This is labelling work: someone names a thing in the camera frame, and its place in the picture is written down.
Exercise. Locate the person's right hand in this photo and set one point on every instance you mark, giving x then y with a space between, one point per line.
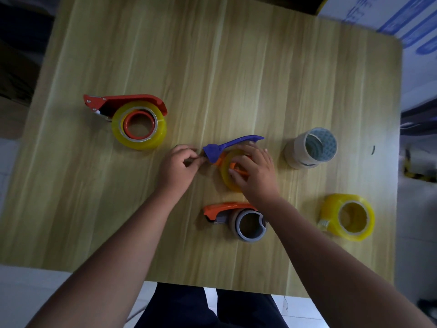
259 182

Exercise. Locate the person's left hand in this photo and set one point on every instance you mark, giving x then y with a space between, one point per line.
176 174

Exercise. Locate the person's right thumb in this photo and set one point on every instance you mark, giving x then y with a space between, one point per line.
237 176

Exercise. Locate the person's right middle finger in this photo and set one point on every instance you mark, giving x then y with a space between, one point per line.
253 148

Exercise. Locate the person's left thumb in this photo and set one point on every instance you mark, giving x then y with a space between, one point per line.
196 161

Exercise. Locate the person's right little finger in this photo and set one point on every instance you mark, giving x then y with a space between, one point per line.
272 169

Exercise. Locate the small yellow tape roll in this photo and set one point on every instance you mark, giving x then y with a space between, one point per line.
227 174

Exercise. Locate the blue tape dispenser orange core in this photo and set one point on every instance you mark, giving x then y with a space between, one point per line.
225 145

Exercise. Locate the person's right forearm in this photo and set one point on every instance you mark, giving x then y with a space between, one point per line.
327 269

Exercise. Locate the person's left forearm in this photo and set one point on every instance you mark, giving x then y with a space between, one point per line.
116 263

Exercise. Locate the tall clear tape roll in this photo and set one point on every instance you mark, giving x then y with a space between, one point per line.
297 150

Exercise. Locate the orange tape dispenser grey core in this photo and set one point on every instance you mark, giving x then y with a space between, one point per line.
222 208

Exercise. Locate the beige tape roll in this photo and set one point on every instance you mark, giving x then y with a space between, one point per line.
232 222

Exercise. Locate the large yellow tape roll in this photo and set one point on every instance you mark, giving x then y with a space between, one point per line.
155 134

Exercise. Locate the yellow tape roll loose end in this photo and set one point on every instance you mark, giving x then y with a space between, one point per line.
333 211

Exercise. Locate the red tape dispenser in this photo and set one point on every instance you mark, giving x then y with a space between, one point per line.
126 100

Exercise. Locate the person's dark trousers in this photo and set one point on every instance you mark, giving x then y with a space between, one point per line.
191 309

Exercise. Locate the dark shelf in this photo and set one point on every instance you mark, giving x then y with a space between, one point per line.
418 121

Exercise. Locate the white box blue print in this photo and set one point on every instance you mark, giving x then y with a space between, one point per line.
403 17

